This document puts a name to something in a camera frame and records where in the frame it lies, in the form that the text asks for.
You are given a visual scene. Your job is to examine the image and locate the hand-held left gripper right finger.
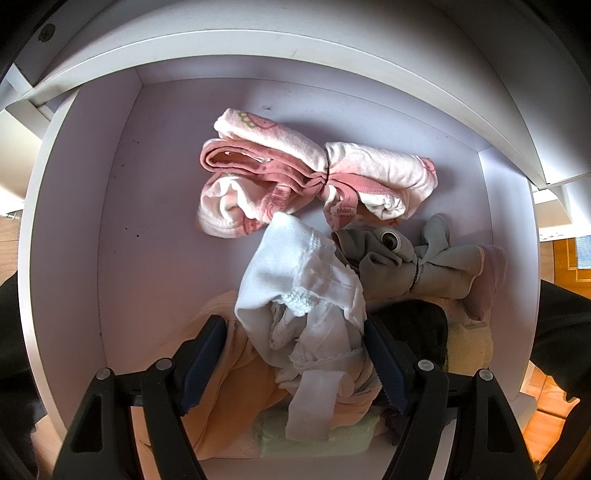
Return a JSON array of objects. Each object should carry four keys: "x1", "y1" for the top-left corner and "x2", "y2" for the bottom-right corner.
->
[{"x1": 365, "y1": 316, "x2": 539, "y2": 480}]

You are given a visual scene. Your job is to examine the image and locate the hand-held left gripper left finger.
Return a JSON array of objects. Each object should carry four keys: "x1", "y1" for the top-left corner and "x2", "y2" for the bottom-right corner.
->
[{"x1": 51, "y1": 314, "x2": 228, "y2": 480}]

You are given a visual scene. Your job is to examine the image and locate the black garment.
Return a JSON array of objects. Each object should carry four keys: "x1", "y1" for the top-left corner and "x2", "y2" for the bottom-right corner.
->
[{"x1": 369, "y1": 300, "x2": 451, "y2": 370}]

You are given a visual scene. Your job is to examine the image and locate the peach garment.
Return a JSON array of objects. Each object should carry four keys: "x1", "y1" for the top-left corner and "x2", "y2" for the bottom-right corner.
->
[{"x1": 139, "y1": 291, "x2": 384, "y2": 462}]

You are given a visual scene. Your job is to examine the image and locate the navy lace garment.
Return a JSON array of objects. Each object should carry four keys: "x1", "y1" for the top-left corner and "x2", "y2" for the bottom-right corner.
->
[{"x1": 369, "y1": 397, "x2": 407, "y2": 446}]

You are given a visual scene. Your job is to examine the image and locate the green packet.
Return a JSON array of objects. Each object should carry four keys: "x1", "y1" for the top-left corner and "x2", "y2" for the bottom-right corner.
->
[{"x1": 252, "y1": 408, "x2": 384, "y2": 460}]

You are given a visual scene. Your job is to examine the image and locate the pale yellow sock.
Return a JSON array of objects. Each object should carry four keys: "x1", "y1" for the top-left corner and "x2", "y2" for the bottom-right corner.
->
[{"x1": 445, "y1": 320, "x2": 495, "y2": 374}]

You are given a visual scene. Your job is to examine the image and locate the grey garment with eye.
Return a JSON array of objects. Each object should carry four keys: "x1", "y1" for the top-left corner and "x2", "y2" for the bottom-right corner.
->
[{"x1": 331, "y1": 215, "x2": 485, "y2": 305}]

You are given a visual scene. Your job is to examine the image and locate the white lace garment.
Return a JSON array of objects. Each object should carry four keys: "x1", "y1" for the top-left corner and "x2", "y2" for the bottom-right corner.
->
[{"x1": 235, "y1": 212, "x2": 370, "y2": 441}]

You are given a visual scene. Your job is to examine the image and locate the lavender sock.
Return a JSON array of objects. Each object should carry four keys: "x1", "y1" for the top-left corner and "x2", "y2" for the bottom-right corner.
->
[{"x1": 462, "y1": 244, "x2": 509, "y2": 321}]

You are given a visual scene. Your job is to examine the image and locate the white drawer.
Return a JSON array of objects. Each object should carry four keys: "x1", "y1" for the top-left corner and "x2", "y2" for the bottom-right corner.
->
[{"x1": 18, "y1": 69, "x2": 541, "y2": 462}]

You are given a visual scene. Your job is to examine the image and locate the pale pink garment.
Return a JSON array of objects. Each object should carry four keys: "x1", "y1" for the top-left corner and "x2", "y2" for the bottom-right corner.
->
[{"x1": 321, "y1": 141, "x2": 438, "y2": 232}]

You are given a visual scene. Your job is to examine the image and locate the pink trimmed garment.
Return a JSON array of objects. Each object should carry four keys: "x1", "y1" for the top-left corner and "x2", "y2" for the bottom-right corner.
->
[{"x1": 198, "y1": 107, "x2": 329, "y2": 238}]

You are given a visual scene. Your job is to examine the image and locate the person's black pants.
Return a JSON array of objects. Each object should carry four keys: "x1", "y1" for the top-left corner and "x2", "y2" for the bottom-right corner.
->
[{"x1": 0, "y1": 272, "x2": 591, "y2": 480}]

